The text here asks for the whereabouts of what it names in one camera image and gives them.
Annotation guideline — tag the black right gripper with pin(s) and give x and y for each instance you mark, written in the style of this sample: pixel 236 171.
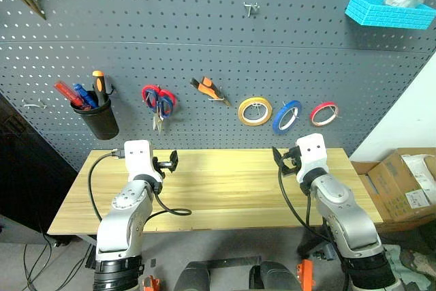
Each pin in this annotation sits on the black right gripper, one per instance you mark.
pixel 292 164

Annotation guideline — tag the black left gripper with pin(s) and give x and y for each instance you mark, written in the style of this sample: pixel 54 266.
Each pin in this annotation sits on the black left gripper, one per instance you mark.
pixel 163 165

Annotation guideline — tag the blue tape roll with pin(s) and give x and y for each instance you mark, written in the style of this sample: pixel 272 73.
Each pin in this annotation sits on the blue tape roll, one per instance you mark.
pixel 277 120

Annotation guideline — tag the orange black needle-nose pliers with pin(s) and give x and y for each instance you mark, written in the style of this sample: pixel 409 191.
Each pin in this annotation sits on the orange black needle-nose pliers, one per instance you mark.
pixel 207 88

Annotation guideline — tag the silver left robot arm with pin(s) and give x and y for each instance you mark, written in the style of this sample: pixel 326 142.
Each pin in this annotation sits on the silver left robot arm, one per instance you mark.
pixel 126 209

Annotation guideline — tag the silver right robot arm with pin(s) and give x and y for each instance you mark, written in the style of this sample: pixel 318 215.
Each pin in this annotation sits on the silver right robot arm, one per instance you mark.
pixel 344 209

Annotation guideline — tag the grey pegboard wall with tools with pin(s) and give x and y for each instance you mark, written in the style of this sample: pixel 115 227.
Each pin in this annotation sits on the grey pegboard wall with tools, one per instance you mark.
pixel 204 42

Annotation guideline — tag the thin silver peg hook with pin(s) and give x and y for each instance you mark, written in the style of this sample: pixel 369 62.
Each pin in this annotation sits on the thin silver peg hook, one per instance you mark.
pixel 297 114

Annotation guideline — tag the red tape roll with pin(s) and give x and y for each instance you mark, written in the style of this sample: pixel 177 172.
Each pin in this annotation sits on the red tape roll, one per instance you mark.
pixel 315 112

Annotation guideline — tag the yellow tape roll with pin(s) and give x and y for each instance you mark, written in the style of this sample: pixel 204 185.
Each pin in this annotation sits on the yellow tape roll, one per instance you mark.
pixel 241 114

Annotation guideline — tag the black hanging cup holder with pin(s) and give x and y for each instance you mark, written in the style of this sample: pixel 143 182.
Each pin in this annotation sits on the black hanging cup holder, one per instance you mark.
pixel 98 120

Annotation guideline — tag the silver U-shaped hook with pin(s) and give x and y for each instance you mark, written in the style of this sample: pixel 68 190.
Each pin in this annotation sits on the silver U-shaped hook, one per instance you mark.
pixel 215 98

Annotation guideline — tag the open cardboard box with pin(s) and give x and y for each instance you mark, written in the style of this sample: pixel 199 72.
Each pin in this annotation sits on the open cardboard box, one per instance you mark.
pixel 366 171

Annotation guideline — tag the labelled cardboard box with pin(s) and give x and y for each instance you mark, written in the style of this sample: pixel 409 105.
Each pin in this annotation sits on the labelled cardboard box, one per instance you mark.
pixel 395 182

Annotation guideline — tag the grey metal bar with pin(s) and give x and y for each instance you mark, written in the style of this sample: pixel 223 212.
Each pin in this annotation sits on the grey metal bar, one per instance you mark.
pixel 235 262

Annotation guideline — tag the dark rounded shape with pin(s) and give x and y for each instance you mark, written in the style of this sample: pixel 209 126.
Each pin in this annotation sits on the dark rounded shape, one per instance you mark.
pixel 190 277
pixel 272 277

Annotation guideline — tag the small orange plastic part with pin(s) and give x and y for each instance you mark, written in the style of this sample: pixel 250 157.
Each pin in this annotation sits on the small orange plastic part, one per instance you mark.
pixel 151 284

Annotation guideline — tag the black cabinet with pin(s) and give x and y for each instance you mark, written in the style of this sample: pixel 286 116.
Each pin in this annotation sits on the black cabinet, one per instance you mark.
pixel 27 168

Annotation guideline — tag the silver flat loop hook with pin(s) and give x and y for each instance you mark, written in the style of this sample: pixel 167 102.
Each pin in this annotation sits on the silver flat loop hook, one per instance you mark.
pixel 35 105

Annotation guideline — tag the small silver peg hook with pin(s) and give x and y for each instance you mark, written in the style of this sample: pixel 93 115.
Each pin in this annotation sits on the small silver peg hook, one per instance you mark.
pixel 250 8

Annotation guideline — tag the green patterned cloth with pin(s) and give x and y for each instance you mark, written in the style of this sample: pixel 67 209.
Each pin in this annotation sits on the green patterned cloth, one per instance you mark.
pixel 412 267

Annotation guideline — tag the cyan plastic basket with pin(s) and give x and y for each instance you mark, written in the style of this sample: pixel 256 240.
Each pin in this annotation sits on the cyan plastic basket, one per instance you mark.
pixel 378 15

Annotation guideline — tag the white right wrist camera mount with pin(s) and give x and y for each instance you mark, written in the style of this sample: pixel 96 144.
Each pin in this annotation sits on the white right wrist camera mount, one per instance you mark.
pixel 311 154

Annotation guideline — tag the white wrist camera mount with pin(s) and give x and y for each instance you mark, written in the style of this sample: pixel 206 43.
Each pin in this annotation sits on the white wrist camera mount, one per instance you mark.
pixel 311 154
pixel 138 159

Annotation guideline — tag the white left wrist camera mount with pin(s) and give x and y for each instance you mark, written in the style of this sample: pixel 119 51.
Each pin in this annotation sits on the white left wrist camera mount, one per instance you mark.
pixel 138 159

